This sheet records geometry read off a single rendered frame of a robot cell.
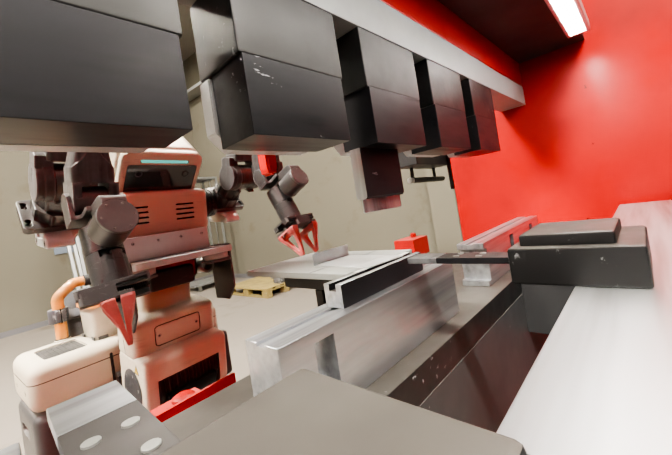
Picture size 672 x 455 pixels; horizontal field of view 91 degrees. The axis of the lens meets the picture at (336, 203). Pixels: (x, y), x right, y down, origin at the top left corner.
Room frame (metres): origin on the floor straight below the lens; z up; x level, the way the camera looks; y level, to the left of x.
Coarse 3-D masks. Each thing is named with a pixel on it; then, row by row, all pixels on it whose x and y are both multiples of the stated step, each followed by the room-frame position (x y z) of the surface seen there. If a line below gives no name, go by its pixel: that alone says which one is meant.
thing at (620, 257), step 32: (544, 224) 0.40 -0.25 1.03; (576, 224) 0.36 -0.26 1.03; (608, 224) 0.33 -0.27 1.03; (416, 256) 0.49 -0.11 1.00; (448, 256) 0.45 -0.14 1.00; (480, 256) 0.42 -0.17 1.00; (512, 256) 0.35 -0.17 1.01; (544, 256) 0.33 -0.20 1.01; (576, 256) 0.31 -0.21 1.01; (608, 256) 0.29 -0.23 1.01; (640, 256) 0.28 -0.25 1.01; (640, 288) 0.28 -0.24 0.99
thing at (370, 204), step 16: (352, 160) 0.49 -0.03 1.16; (368, 160) 0.49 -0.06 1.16; (384, 160) 0.52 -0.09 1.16; (368, 176) 0.48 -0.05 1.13; (384, 176) 0.51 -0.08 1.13; (400, 176) 0.54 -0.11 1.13; (368, 192) 0.48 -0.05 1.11; (384, 192) 0.51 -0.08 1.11; (400, 192) 0.54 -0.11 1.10; (368, 208) 0.49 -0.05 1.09; (384, 208) 0.52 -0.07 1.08
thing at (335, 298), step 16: (368, 272) 0.45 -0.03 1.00; (384, 272) 0.48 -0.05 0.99; (400, 272) 0.50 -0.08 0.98; (416, 272) 0.54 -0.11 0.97; (336, 288) 0.41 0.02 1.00; (352, 288) 0.42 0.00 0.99; (368, 288) 0.45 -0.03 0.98; (384, 288) 0.47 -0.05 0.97; (336, 304) 0.42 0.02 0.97; (352, 304) 0.42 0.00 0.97
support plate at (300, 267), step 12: (360, 252) 0.65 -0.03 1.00; (372, 252) 0.63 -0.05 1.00; (384, 252) 0.61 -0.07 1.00; (396, 252) 0.58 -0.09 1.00; (276, 264) 0.67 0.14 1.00; (288, 264) 0.65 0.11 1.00; (300, 264) 0.62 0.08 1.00; (312, 264) 0.60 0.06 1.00; (264, 276) 0.60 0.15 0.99; (276, 276) 0.58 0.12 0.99; (288, 276) 0.56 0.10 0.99; (300, 276) 0.53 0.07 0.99; (312, 276) 0.51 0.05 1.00; (324, 276) 0.50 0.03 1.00; (336, 276) 0.48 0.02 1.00
